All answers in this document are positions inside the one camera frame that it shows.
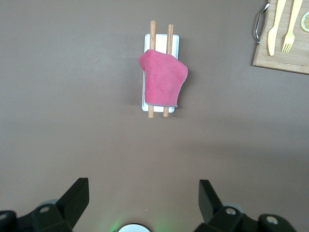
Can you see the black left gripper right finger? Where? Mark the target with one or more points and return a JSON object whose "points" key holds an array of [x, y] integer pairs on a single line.
{"points": [[217, 217]]}

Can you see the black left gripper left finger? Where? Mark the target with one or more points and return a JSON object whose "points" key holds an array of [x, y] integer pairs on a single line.
{"points": [[65, 207]]}

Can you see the pink terry cloth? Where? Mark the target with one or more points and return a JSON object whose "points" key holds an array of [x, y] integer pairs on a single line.
{"points": [[161, 77]]}

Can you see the bamboo cutting board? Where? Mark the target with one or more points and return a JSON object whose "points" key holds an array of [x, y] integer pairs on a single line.
{"points": [[294, 59]]}

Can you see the white rectangular tray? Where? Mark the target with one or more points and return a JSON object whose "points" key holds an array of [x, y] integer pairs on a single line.
{"points": [[160, 41]]}

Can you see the wooden rod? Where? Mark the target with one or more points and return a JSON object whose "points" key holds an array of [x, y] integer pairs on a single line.
{"points": [[152, 31], [170, 36]]}

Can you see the yellow plastic knife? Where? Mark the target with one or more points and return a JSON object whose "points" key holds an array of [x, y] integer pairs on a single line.
{"points": [[272, 36]]}

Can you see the yellow plastic fork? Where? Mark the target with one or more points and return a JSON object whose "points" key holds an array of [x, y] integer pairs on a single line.
{"points": [[288, 39]]}

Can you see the lemon slice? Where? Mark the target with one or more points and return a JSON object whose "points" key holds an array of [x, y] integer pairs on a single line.
{"points": [[306, 23]]}

